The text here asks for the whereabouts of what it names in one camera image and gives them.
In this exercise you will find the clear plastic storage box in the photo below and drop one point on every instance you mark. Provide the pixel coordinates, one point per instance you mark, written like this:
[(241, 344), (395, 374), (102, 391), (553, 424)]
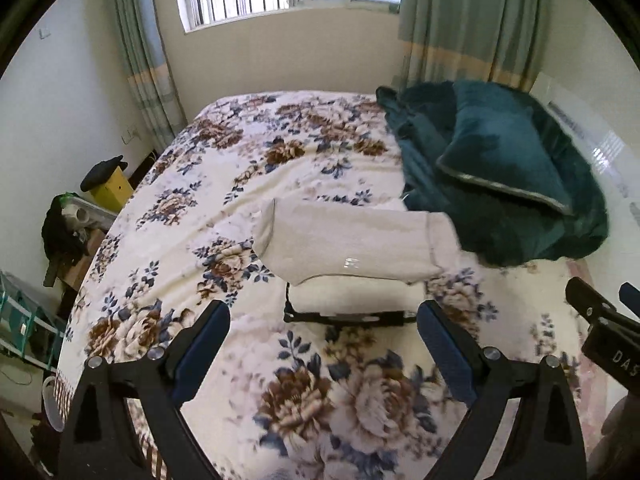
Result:
[(95, 215)]

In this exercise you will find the white wall socket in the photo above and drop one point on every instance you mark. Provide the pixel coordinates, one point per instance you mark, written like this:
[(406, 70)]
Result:
[(131, 135)]

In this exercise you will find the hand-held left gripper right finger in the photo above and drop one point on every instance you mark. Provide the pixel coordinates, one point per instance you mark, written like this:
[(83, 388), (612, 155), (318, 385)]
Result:
[(445, 355)]

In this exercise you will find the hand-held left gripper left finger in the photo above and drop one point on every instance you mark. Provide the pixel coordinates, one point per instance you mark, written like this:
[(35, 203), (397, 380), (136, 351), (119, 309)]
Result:
[(200, 355)]

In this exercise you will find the white wall switch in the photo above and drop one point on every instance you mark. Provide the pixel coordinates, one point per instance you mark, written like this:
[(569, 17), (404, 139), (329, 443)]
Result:
[(45, 33)]

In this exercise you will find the green metal rack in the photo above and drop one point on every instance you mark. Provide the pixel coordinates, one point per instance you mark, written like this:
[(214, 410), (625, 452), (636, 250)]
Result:
[(25, 320)]

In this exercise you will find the teal plush blanket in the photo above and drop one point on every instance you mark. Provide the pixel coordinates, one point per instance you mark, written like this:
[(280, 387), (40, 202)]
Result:
[(425, 160)]

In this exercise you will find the white headboard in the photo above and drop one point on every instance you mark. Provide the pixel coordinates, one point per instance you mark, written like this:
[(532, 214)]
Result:
[(600, 130)]

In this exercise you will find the black bag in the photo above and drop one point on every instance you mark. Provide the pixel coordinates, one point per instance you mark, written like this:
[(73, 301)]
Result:
[(60, 235)]

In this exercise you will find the black hat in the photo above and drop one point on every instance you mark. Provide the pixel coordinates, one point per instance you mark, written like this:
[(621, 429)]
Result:
[(102, 172)]

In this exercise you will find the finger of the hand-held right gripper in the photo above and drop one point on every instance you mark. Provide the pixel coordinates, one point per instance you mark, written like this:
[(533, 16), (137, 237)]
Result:
[(587, 300), (631, 300)]

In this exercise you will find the white folded garment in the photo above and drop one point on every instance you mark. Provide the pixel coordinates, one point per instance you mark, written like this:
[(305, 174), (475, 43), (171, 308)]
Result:
[(350, 297)]

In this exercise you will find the yellow box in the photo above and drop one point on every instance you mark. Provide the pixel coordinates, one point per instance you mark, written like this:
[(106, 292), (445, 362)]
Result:
[(117, 191)]

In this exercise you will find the white plastic container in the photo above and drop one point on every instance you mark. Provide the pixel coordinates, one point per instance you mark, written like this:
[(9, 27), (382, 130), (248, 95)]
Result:
[(52, 405)]

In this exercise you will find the brown cardboard box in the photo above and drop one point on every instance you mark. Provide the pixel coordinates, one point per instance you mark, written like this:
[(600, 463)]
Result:
[(87, 260)]

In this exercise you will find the floral bedspread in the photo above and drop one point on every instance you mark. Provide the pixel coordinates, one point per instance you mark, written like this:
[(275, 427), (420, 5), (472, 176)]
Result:
[(225, 170)]

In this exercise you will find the green curtain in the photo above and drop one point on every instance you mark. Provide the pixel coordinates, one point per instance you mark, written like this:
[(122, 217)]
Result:
[(145, 50), (475, 15)]

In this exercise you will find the teal plush pillow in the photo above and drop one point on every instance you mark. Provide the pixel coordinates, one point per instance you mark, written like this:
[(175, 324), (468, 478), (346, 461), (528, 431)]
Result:
[(500, 150)]

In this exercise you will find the beige long-sleeve shirt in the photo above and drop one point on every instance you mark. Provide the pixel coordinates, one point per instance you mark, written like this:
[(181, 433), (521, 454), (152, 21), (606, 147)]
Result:
[(350, 240)]

